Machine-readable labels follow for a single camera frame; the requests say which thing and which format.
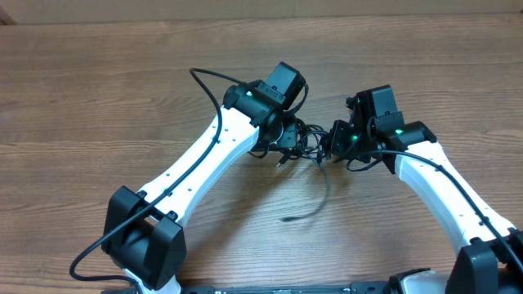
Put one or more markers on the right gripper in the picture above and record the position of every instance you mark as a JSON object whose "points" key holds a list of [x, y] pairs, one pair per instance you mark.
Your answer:
{"points": [[338, 146]]}

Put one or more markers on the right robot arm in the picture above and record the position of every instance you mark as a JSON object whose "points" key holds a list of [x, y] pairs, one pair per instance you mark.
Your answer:
{"points": [[488, 247]]}

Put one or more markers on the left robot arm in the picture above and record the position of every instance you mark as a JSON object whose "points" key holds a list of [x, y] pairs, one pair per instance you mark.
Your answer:
{"points": [[145, 229]]}

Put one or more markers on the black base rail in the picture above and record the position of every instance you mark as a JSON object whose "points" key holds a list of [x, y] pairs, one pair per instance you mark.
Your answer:
{"points": [[282, 290]]}

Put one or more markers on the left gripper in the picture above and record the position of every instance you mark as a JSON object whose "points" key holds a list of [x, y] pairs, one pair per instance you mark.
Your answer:
{"points": [[288, 135]]}

